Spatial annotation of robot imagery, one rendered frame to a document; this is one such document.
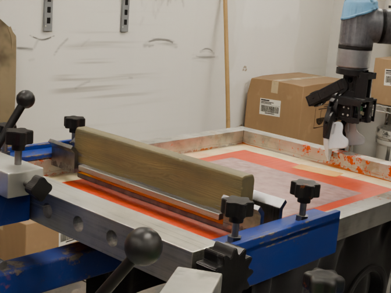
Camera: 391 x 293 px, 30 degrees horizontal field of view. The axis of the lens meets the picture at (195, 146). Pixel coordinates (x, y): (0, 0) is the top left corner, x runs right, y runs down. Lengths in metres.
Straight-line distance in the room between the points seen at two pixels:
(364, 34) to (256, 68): 3.11
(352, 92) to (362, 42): 0.11
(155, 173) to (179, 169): 0.06
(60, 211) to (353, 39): 0.85
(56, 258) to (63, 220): 0.14
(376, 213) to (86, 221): 0.54
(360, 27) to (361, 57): 0.06
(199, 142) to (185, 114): 2.55
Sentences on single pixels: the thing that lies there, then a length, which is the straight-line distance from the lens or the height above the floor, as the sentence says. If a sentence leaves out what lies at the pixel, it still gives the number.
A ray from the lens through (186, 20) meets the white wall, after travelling 4.17.
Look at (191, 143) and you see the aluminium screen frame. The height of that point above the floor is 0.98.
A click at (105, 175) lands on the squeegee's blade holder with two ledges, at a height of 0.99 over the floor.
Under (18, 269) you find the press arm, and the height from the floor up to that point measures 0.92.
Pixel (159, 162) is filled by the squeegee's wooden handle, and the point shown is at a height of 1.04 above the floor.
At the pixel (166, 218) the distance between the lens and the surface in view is 1.21.
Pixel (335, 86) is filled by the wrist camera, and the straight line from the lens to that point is 1.67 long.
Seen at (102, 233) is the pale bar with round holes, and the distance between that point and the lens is 0.95.
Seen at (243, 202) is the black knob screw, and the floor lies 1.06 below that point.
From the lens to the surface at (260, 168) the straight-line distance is 1.61.
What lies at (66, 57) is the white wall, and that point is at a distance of 3.63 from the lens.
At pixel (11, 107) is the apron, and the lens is 3.40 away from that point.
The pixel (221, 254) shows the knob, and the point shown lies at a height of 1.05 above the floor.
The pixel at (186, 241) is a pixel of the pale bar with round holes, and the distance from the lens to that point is 0.87.
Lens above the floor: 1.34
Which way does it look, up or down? 13 degrees down
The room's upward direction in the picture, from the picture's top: 4 degrees clockwise
